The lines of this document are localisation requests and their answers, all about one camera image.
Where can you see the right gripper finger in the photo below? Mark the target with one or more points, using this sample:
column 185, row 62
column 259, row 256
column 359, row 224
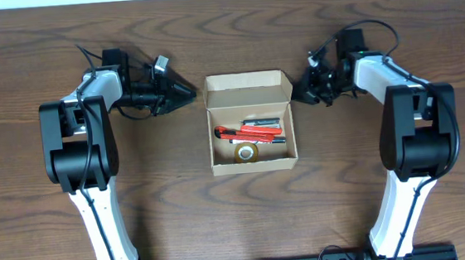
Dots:
column 303, row 83
column 307, row 97

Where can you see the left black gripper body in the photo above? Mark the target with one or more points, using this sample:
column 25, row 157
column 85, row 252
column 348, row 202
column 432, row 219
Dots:
column 162, row 96

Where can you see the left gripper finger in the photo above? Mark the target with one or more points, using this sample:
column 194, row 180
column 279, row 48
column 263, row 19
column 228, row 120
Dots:
column 183, row 91
column 178, row 101

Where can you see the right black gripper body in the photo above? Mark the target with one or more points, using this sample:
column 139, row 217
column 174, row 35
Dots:
column 320, row 84

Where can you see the black whiteboard marker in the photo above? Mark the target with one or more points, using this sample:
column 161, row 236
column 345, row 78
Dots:
column 275, row 140

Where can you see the yellow clear tape roll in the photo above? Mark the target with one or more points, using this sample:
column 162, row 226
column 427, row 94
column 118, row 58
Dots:
column 246, row 153

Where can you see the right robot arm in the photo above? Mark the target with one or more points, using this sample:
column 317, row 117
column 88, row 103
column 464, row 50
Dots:
column 419, row 135

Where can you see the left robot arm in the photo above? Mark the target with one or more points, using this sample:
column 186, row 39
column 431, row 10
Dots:
column 79, row 147

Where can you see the open cardboard box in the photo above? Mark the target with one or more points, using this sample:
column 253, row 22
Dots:
column 233, row 101

